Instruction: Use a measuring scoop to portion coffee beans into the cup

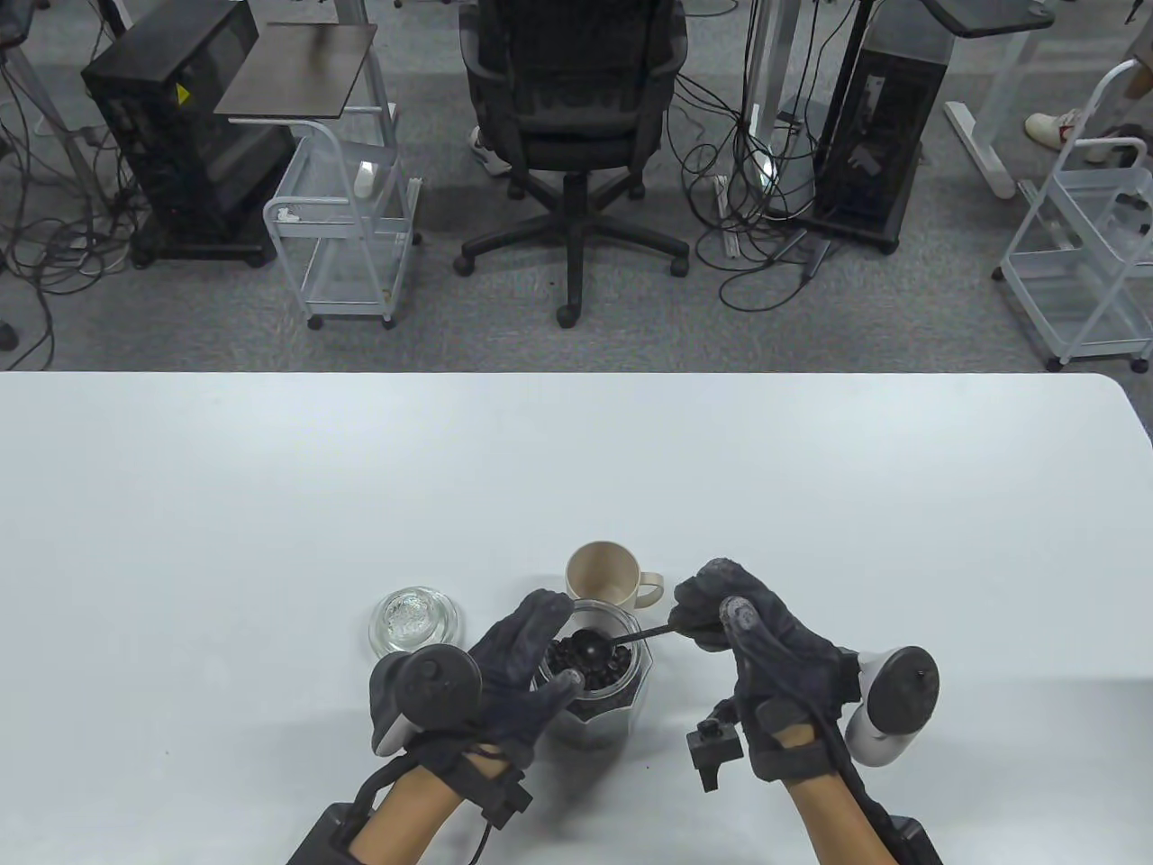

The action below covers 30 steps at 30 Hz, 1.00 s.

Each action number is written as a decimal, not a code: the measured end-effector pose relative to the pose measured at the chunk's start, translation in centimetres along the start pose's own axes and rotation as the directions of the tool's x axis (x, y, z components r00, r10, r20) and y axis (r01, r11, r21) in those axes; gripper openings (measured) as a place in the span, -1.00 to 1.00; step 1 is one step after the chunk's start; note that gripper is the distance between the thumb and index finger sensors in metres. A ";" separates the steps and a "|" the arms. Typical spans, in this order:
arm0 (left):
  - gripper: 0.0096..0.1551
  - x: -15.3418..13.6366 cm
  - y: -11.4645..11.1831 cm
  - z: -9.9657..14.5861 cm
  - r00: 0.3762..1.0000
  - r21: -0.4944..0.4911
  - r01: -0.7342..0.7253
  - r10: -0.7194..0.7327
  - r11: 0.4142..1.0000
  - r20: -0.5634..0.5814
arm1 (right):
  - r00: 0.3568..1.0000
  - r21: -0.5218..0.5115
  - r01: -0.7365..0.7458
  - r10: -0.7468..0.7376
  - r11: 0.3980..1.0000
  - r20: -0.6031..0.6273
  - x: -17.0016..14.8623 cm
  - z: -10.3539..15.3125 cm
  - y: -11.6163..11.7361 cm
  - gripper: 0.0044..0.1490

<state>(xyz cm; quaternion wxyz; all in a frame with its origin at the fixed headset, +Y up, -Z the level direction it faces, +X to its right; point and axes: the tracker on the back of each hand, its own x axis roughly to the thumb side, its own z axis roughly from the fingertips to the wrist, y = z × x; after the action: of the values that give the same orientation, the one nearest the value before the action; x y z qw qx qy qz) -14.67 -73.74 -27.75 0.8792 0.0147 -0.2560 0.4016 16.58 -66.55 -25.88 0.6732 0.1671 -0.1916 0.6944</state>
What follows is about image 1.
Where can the white power strip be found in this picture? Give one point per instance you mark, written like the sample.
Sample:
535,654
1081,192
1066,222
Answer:
723,203

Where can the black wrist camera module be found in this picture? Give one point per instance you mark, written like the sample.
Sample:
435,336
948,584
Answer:
504,797
716,748

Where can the clear glass jar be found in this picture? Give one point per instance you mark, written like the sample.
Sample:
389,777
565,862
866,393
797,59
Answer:
630,712

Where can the black measuring scoop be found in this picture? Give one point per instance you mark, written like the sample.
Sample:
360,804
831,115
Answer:
585,647

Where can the person's left hand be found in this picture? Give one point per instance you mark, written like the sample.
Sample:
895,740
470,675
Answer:
513,649

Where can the grey round stand base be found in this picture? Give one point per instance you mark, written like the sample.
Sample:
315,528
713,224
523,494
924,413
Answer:
793,171

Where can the black computer tower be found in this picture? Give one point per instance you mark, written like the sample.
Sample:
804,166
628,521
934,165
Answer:
180,135
887,135

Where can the white desk column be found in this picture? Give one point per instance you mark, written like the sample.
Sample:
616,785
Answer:
766,54

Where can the person's left forearm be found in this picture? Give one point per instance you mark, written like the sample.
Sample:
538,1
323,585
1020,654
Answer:
414,811

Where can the black office chair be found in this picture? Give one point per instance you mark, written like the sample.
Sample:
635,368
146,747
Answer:
576,90

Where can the black armband sensor unit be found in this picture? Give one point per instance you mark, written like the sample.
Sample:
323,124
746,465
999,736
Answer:
320,833
910,838

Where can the grey desk leg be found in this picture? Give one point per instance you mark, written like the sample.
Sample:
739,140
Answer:
54,117

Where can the black round tracking controller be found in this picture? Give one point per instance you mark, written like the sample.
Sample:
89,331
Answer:
437,680
901,694

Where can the white desk foot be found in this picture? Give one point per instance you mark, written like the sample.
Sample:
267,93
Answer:
977,140

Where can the person's right forearm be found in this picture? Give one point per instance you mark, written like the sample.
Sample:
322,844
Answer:
838,824

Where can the black stand tray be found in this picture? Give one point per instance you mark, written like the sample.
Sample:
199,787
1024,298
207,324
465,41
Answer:
991,16

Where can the person's right hand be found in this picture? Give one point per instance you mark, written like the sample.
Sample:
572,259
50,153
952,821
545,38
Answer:
784,667

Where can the clear glass jar lid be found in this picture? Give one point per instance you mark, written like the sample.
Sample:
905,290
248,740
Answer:
414,622

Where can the white cart with brown top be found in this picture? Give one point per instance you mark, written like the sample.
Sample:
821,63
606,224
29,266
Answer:
297,72

